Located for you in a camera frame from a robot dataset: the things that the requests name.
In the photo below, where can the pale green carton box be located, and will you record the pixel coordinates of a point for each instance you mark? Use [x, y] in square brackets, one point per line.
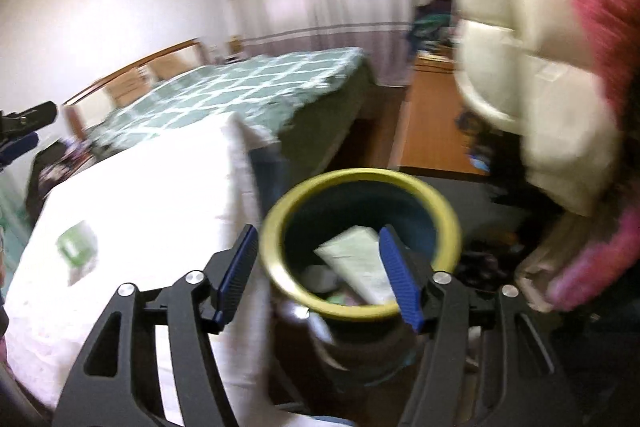
[355, 257]

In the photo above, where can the cream down jacket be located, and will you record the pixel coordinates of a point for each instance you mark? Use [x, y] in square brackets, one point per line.
[540, 82]

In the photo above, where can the green checked duvet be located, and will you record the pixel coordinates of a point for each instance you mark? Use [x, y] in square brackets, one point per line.
[225, 87]

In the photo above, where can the yellow-rimmed blue trash bin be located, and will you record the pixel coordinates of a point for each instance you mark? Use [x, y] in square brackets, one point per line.
[350, 179]

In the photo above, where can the dark blue cloth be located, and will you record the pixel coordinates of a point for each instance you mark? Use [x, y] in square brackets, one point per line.
[267, 172]

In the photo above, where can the wooden bed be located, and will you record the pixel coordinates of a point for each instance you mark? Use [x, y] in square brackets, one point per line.
[320, 122]

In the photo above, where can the pile of dark clothes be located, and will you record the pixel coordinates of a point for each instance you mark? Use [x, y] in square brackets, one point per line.
[432, 24]

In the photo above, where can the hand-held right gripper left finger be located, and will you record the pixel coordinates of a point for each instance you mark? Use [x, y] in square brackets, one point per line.
[235, 277]

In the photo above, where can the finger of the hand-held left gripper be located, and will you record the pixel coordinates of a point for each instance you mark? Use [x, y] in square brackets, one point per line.
[30, 116]

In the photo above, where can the dark blue bag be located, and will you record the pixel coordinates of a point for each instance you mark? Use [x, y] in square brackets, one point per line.
[475, 142]

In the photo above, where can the brown pillow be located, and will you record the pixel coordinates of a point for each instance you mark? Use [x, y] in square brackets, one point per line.
[172, 64]
[129, 84]

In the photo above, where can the tissue box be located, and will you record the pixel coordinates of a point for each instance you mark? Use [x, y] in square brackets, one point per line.
[235, 47]

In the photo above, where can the black patterned bag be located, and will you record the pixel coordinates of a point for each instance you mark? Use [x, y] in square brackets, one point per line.
[57, 172]

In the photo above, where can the small green packet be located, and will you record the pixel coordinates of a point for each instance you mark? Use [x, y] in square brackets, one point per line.
[77, 247]

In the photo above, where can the pink fleece garment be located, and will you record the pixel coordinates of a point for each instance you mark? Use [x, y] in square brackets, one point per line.
[600, 7]

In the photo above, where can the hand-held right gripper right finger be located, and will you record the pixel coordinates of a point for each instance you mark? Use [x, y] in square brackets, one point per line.
[400, 277]

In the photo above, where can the white dotted tablecloth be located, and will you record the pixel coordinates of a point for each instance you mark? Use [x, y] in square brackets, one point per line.
[140, 207]

